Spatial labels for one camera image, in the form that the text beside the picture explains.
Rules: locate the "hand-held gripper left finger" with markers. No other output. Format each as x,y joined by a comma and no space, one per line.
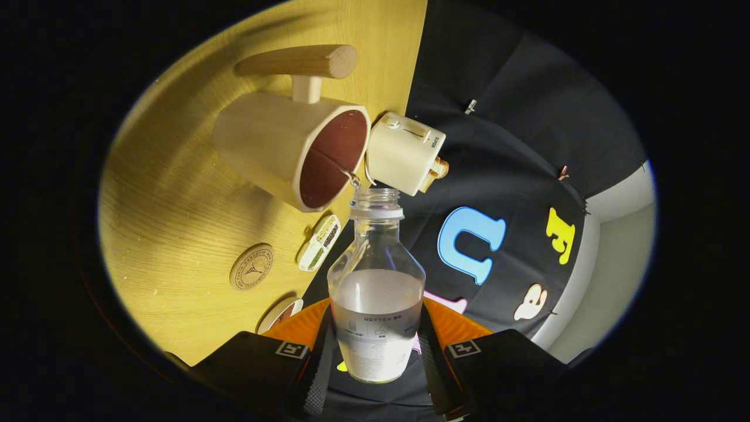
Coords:
316,375

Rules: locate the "white divided dish of beans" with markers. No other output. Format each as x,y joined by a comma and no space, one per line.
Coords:
319,243

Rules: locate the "reddish meat piece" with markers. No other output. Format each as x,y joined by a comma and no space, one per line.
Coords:
284,315

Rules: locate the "clear juice bottle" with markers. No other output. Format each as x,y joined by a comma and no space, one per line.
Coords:
375,293

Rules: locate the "pink clip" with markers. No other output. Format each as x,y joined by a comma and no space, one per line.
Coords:
563,173

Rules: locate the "cream toaster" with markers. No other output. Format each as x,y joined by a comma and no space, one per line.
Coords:
401,152

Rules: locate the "toast slice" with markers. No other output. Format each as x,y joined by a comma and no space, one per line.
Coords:
429,181
440,169

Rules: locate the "silver clip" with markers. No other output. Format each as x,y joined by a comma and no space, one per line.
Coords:
470,106

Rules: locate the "white round plate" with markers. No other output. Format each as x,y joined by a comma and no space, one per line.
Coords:
272,323

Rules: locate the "round wooden coaster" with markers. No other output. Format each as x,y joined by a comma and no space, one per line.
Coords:
252,268

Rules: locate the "wooden table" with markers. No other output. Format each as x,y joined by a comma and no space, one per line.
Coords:
176,205

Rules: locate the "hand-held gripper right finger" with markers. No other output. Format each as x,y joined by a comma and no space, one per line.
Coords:
436,375

